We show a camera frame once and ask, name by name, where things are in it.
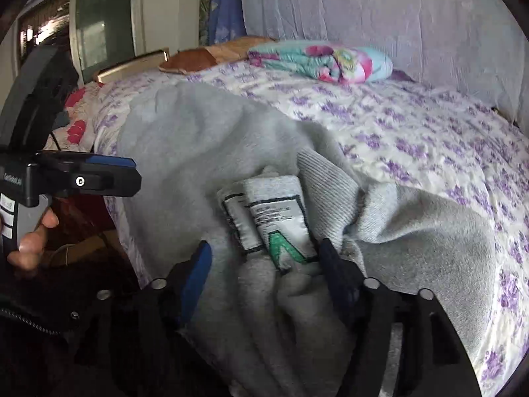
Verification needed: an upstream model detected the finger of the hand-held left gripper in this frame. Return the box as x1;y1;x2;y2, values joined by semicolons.
29;151;142;199

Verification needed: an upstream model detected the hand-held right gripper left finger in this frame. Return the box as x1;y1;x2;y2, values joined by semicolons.
72;240;213;397

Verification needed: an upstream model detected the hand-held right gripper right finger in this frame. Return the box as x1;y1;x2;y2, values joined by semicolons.
318;238;482;397

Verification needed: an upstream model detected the grey fleece sweatshirt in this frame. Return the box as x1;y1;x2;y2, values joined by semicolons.
116;80;497;397

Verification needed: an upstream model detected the person's left hand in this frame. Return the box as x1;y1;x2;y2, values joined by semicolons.
6;207;60;279

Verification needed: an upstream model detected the red floral sheet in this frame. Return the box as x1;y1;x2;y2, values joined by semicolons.
43;87;98;152

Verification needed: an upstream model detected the white framed glass door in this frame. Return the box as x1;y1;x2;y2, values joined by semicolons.
68;0;143;83

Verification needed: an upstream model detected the purple floral bed sheet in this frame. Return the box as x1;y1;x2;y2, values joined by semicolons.
93;60;529;387

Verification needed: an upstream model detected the brown pillow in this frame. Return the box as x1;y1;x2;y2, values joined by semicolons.
159;36;275;76

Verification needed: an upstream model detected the person's dark jacket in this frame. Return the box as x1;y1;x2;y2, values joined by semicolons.
0;232;141;397

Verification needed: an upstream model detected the dark patterned panel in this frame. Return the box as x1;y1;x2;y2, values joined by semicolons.
198;0;216;46

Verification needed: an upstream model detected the folded teal pink floral blanket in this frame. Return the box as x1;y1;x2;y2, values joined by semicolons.
247;40;393;85

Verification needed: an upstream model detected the blue patterned cloth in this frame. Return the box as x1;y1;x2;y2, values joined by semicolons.
207;0;246;46

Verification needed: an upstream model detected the golden bed frame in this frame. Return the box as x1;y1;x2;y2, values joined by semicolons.
93;48;170;84

